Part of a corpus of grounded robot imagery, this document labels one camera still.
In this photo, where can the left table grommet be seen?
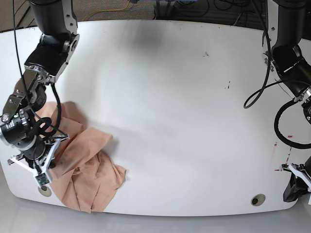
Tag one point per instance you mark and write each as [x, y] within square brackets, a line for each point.
[45, 191]

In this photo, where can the wrist camera, image-left gripper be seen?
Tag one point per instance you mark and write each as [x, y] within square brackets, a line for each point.
[43, 179]

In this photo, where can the red tape rectangle marker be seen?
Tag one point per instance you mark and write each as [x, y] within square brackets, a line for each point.
[283, 155]

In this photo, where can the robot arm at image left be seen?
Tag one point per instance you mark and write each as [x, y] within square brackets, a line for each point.
[20, 119]

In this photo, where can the table grommet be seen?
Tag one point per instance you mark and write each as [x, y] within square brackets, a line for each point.
[258, 200]
[45, 191]

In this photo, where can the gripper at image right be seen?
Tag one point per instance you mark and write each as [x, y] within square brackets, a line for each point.
[300, 181]

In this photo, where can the peach t-shirt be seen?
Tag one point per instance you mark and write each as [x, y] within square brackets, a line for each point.
[84, 178]

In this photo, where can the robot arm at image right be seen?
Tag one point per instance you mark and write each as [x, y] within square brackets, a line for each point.
[285, 25]

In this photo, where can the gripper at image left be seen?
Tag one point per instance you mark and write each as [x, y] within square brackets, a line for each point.
[36, 155]

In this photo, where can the right table grommet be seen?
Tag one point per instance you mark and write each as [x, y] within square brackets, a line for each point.
[258, 200]

